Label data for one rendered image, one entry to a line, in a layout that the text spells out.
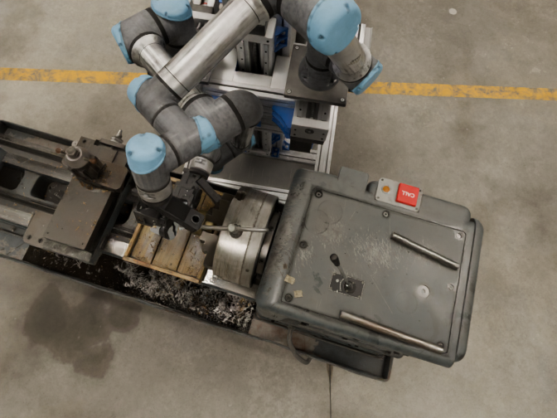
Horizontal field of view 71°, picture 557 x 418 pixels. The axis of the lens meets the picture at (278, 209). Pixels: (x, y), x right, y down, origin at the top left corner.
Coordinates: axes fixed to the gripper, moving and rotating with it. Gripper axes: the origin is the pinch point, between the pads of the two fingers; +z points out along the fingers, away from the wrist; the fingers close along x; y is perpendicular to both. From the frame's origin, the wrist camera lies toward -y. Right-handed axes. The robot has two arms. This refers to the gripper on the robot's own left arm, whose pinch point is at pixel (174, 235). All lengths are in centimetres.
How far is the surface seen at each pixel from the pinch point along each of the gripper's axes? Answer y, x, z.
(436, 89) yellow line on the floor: -98, -206, 77
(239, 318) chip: -18, -6, 73
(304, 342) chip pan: -49, -7, 79
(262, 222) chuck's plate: -20.8, -14.4, 3.9
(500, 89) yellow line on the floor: -142, -219, 74
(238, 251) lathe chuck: -16.5, -5.4, 8.7
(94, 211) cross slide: 41, -15, 32
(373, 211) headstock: -51, -26, -1
